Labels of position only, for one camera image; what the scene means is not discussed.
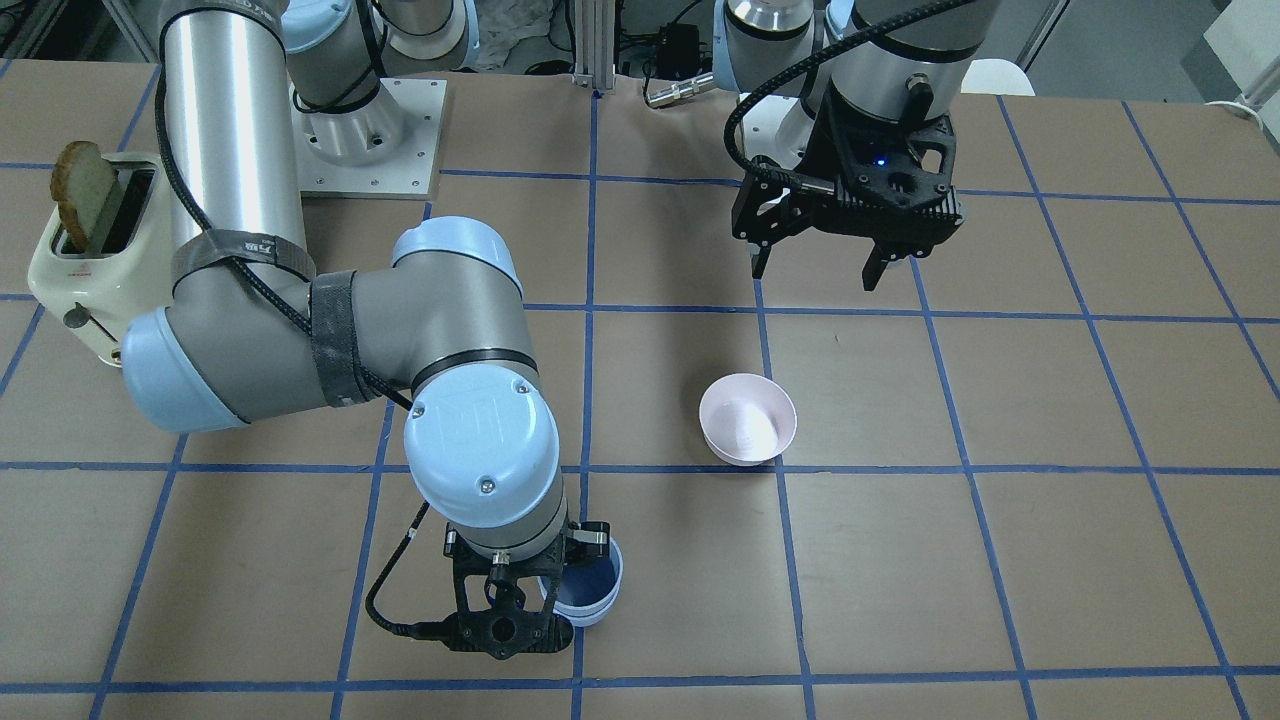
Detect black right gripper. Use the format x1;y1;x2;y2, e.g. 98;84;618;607
440;521;613;660

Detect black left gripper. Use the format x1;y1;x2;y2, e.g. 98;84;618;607
733;79;966;292

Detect light blue plastic cup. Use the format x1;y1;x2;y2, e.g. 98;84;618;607
556;539;625;605

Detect dark blue plastic cup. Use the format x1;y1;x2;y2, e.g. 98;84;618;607
554;597;616;628

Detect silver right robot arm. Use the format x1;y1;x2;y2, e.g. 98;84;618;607
122;1;611;660

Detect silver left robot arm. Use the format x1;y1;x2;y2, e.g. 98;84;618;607
713;1;998;291

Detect pink bowl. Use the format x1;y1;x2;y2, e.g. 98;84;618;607
698;373;797;468

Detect cream white toaster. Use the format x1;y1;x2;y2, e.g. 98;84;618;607
28;150;175;366

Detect toast slice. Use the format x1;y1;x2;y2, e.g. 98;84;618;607
50;140;122;254

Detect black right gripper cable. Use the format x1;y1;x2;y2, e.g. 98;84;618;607
364;500;451;641

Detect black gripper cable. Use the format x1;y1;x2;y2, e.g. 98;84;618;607
724;0;986;186
364;500;451;641

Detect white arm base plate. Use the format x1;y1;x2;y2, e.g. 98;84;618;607
733;95;838;170
291;78;448;200

